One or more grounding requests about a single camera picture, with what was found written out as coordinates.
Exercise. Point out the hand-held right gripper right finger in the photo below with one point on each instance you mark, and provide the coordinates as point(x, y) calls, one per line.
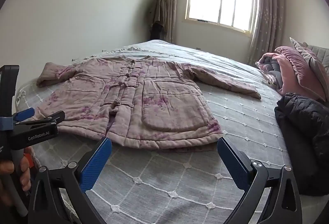
point(231, 162)

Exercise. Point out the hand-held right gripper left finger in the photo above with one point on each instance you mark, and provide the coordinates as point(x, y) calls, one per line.
point(97, 162)

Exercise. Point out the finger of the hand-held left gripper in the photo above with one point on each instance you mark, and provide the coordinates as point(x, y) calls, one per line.
point(48, 117)
point(24, 114)

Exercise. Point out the pink floral quilted jacket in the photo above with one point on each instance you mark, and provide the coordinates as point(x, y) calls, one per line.
point(133, 100)

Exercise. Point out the hanging dark clothes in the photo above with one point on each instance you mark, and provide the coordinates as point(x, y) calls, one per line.
point(158, 16)

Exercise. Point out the person's left hand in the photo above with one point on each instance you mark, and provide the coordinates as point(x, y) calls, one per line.
point(25, 175)

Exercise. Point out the bed with grey bedspread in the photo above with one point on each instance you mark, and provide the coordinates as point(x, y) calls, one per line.
point(164, 183)

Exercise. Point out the black puffer jacket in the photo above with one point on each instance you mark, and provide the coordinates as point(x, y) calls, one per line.
point(305, 136)

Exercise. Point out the folded plaid blanket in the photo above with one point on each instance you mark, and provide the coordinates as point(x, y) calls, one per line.
point(268, 67)

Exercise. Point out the pink velvet pillow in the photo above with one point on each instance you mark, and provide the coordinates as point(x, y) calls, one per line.
point(298, 72)

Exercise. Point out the grey and pink pillow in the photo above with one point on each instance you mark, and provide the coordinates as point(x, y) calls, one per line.
point(312, 59)

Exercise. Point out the grey padded headboard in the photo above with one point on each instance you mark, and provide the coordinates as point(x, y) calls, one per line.
point(320, 53)

